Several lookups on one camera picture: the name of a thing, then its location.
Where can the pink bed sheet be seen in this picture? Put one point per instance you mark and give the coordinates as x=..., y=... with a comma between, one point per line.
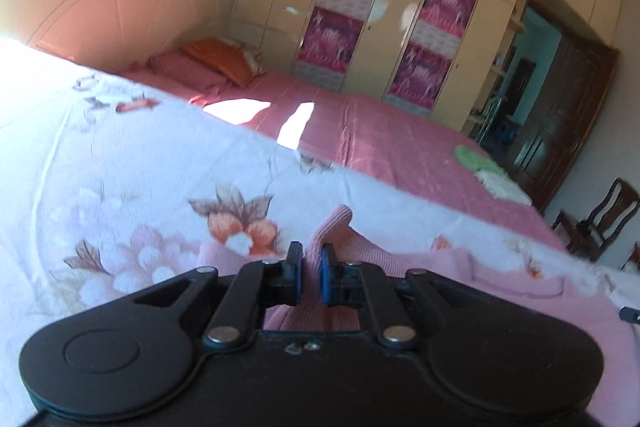
x=390, y=142

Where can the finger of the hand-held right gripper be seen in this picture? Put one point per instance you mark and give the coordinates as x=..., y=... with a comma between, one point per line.
x=631, y=314

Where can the green cloth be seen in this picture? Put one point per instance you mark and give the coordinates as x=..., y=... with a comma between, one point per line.
x=472, y=157

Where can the orange striped pillow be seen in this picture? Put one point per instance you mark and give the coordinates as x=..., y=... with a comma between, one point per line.
x=225, y=57

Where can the metal railing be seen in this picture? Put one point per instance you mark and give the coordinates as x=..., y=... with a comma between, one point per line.
x=492, y=119

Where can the pink sweater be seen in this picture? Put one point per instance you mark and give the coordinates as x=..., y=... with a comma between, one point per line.
x=345, y=232

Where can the dark wooden chair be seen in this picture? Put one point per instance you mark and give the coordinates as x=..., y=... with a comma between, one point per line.
x=605, y=217

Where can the white cloth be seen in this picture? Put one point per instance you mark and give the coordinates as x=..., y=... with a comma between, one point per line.
x=502, y=184

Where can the dark wooden door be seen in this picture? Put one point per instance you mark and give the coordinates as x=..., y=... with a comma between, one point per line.
x=565, y=122

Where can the brown wooden furniture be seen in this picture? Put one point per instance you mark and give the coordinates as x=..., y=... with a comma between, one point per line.
x=634, y=256

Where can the white floral bedsheet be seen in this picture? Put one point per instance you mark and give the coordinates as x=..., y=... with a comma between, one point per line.
x=100, y=167

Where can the pink pillow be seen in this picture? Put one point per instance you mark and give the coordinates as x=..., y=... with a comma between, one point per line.
x=185, y=69

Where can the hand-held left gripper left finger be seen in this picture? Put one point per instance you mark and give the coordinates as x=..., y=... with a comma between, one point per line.
x=298, y=273

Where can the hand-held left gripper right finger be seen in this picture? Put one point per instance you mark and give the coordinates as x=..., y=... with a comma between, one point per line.
x=328, y=274

